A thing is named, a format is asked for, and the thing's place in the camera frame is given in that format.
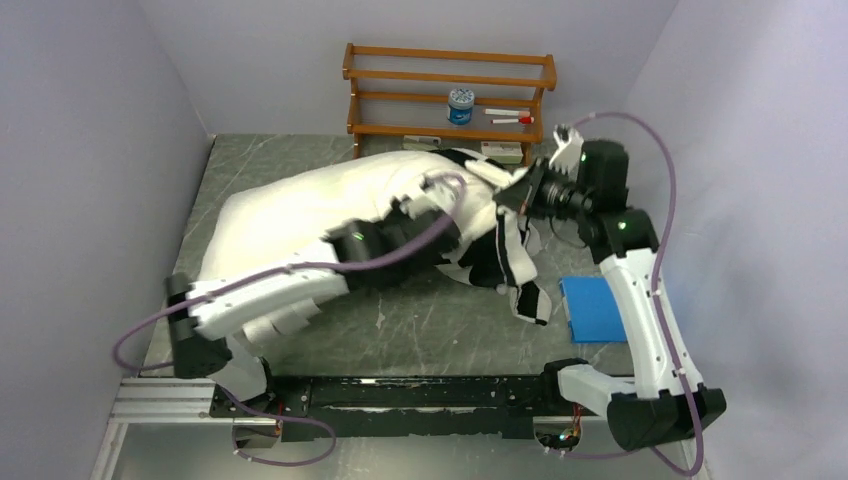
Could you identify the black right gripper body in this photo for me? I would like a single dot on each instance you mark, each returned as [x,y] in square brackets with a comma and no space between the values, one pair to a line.
[556,193]

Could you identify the black white checkered pillowcase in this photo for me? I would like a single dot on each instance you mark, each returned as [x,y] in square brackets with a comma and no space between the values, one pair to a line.
[498,245]

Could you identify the white pillow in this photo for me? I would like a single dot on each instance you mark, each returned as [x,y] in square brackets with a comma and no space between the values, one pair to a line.
[266,224]

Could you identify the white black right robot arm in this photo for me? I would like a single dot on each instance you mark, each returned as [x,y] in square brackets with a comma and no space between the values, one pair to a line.
[667,400]

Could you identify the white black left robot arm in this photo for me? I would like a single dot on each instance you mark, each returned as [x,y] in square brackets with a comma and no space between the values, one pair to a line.
[206,318]

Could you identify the small white red box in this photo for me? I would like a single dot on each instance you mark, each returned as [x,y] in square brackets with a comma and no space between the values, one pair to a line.
[509,153]

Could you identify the red capped marker pen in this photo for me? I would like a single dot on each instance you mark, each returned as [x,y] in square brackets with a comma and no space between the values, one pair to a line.
[527,120]

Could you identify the white marker pen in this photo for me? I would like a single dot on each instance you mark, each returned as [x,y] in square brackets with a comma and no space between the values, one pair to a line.
[507,112]

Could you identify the blue white round jar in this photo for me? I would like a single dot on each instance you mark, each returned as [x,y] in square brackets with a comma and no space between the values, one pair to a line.
[460,103]

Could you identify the blue foam block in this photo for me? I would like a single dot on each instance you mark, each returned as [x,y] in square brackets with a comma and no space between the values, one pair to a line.
[592,312]

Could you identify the wooden shelf rack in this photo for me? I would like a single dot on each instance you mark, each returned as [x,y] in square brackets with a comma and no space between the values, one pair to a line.
[385,113]

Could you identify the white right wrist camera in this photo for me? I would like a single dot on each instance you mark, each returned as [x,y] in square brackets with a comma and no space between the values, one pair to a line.
[568,153]

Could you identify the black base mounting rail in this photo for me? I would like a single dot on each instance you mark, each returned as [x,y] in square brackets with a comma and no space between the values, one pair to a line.
[510,406]

